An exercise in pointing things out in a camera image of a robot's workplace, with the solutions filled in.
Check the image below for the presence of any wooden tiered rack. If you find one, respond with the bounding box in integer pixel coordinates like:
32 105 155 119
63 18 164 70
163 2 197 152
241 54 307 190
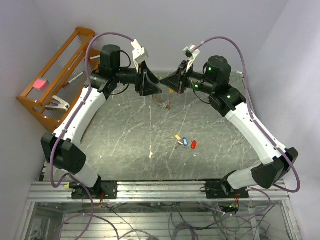
16 27 100 132

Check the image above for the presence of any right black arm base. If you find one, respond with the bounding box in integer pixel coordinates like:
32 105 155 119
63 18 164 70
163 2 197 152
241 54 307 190
199 179 249 200

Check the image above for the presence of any brown capped white marker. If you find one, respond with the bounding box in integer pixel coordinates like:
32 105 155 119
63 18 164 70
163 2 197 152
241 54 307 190
62 71 84 88

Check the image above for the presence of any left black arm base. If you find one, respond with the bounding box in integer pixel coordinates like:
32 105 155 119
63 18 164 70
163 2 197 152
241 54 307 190
69 180 118 200

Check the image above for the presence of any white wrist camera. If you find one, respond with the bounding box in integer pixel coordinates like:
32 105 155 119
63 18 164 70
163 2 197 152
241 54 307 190
182 43 200 72
131 39 149 73

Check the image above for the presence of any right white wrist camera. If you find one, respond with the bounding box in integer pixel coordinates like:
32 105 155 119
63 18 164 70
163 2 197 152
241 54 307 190
182 43 200 72

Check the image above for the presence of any yellow tag key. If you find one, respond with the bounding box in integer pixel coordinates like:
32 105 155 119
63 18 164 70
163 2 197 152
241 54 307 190
173 133 184 146

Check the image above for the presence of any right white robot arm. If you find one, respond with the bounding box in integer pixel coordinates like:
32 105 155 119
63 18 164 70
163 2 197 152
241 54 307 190
160 55 299 198

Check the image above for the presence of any pink eraser block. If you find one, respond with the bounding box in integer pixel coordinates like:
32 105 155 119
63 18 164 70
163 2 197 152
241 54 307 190
32 78 49 91

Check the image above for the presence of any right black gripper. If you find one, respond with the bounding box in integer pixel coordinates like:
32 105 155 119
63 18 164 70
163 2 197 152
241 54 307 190
160 60 216 95

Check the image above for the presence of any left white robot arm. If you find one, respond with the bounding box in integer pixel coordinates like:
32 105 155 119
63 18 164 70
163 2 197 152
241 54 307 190
41 40 162 199

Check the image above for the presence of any blue tag key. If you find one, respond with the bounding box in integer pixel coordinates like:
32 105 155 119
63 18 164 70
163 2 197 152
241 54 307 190
182 137 189 147

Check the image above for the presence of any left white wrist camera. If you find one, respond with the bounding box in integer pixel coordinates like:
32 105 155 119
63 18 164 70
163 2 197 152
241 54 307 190
131 39 149 73

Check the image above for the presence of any aluminium frame rail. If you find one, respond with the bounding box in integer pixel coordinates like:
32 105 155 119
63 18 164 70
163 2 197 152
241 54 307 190
27 181 290 203

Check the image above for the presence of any red capped white marker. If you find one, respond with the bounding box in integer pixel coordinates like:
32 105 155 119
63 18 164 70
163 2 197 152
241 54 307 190
84 55 100 62

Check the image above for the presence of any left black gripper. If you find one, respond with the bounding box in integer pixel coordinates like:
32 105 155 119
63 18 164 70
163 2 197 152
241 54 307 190
113 61 163 97

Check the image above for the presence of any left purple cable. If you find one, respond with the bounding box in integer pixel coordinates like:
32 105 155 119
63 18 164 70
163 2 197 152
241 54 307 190
49 32 137 240

